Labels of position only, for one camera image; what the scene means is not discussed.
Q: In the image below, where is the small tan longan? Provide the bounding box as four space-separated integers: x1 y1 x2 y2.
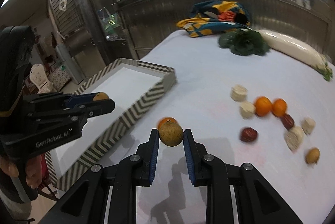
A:
93 92 109 101

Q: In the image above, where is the tan longan fruit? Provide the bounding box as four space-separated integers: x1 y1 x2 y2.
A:
305 147 320 165
158 119 183 147

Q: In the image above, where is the red jujube date front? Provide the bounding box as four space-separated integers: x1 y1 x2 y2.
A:
240 127 258 142

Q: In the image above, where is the red jujube date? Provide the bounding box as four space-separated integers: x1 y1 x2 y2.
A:
240 127 258 142
280 114 295 130

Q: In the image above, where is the small orange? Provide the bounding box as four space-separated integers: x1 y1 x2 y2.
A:
157 117 178 130

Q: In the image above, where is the white yam piece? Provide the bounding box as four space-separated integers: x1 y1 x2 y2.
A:
240 101 255 119
301 117 316 135
230 85 247 102

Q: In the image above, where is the white yam piece top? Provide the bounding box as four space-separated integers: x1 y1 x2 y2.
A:
230 85 247 102

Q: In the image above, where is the orange mandarin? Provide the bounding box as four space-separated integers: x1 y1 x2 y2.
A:
272 98 287 118
254 97 273 117

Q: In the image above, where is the large white yam chunk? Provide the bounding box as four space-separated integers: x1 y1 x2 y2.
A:
284 126 305 151

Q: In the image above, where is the red jujube date back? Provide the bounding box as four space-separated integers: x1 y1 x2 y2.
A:
280 114 295 130

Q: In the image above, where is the person's hand holding gripper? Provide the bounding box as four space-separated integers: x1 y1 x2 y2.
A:
1 155 43 189

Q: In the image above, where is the chevron striped white tray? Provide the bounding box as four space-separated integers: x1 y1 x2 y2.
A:
45 58 177 191

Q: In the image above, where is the white ornate chair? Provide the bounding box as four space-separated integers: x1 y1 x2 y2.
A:
30 64 57 94

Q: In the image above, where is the white tablecloth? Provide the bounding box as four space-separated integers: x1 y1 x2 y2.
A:
46 28 335 224

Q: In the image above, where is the dark green leafy vegetable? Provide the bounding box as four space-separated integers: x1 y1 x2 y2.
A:
218 29 270 56

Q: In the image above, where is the colourful patterned cloth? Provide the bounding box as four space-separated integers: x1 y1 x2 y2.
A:
176 0 250 38

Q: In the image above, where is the long white radish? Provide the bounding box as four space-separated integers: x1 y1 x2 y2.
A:
257 29 333 82

